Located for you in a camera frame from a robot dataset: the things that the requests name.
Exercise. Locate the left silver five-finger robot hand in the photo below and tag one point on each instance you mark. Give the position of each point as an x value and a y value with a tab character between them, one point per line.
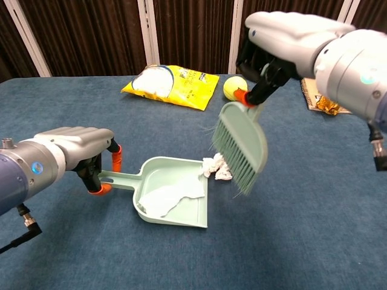
78	140

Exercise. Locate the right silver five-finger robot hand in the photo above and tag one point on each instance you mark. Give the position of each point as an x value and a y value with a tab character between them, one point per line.
287	36

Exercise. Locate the white paper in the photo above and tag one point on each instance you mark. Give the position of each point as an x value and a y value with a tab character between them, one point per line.
169	199

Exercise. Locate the mint green hand broom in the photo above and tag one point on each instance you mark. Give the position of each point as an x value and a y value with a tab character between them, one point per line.
245	136

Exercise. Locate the mint green plastic dustpan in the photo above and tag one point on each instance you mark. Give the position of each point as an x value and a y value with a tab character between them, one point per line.
181	211

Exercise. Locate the white paper tissue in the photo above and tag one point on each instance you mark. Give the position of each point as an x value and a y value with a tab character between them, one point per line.
213	167

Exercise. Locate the yellow tennis ball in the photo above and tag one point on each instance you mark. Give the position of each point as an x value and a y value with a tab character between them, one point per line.
231	89

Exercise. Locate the tan spiral notebook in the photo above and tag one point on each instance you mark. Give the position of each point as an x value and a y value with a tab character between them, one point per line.
310	96

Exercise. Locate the gold foil snack pack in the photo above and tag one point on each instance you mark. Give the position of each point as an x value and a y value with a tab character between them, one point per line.
328	106

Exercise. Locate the yellow snack bag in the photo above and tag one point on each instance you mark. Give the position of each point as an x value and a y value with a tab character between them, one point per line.
187	87

